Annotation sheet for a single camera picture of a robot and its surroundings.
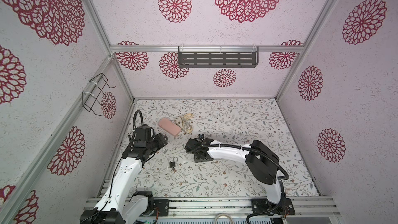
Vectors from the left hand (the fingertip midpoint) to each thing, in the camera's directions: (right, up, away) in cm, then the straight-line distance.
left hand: (164, 142), depth 83 cm
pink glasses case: (-1, +7, +19) cm, 20 cm away
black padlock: (+3, -13, +5) cm, 14 cm away
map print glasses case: (+10, +9, +20) cm, 24 cm away
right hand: (+18, -9, +6) cm, 21 cm away
